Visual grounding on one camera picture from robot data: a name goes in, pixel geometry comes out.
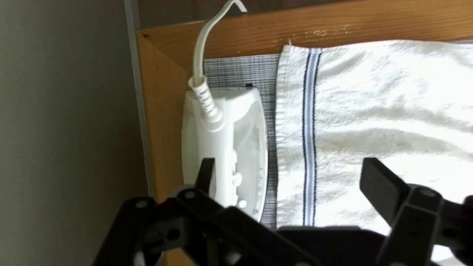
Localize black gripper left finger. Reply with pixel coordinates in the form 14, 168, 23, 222
195, 159, 214, 194

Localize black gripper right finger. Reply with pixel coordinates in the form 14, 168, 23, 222
359, 159, 411, 228

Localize white pressing iron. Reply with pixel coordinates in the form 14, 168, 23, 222
182, 83, 267, 222

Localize white striped towel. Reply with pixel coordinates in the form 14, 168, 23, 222
275, 41, 473, 234

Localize grey woven placemat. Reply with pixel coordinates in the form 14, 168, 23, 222
202, 52, 282, 231

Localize wooden side table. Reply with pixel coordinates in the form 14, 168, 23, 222
136, 0, 473, 266

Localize white iron power cord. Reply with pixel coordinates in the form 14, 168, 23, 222
187, 0, 249, 125

